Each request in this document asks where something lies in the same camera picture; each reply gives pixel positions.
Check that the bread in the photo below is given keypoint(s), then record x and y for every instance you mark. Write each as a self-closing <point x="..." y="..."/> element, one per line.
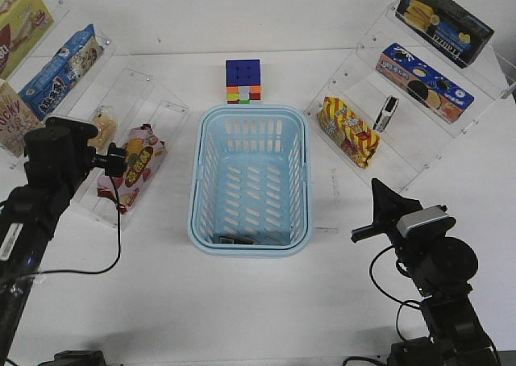
<point x="105" y="121"/>

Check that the red yellow fries snack bag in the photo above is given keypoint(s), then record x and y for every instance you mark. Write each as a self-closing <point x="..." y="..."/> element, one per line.
<point x="348" y="131"/>

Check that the clear acrylic shelf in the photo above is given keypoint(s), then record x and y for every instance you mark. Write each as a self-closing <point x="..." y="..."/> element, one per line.
<point x="116" y="82"/>
<point x="415" y="136"/>

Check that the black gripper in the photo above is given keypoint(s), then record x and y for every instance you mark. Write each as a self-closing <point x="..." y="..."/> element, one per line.
<point x="393" y="215"/>
<point x="58" y="160"/>

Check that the clear acrylic shelf left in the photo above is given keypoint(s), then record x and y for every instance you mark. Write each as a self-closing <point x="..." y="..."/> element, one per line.
<point x="116" y="82"/>

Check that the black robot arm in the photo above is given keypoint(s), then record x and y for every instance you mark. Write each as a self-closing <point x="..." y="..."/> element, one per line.
<point x="440" y="267"/>
<point x="29" y="219"/>

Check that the Pocky snack box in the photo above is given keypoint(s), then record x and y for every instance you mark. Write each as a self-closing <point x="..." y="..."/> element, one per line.
<point x="17" y="119"/>

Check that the yellow green snack box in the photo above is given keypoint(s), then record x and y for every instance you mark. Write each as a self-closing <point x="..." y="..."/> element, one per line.
<point x="23" y="24"/>

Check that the black white tissue pack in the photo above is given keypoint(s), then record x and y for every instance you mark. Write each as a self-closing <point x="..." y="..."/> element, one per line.
<point x="234" y="239"/>
<point x="386" y="113"/>

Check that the black Pizza cracker box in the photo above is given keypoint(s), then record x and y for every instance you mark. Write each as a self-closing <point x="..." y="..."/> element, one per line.
<point x="448" y="27"/>

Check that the clear acrylic shelf right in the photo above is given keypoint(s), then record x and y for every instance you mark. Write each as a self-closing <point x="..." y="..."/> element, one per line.
<point x="415" y="136"/>

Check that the light blue plastic basket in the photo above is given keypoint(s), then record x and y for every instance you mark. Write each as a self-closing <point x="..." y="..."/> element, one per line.
<point x="251" y="177"/>

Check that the pink strawberry snack bag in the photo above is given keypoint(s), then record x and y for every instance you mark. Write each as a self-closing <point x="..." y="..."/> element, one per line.
<point x="145" y="155"/>

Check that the multicoloured puzzle cube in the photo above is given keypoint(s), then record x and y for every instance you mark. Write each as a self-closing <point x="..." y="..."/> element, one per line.
<point x="243" y="81"/>

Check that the blue sandwich cookie box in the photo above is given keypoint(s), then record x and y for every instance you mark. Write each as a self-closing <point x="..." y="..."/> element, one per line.
<point x="423" y="83"/>

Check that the blue cookie bag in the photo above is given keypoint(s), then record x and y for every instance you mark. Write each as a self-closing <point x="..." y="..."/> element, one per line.
<point x="48" y="88"/>

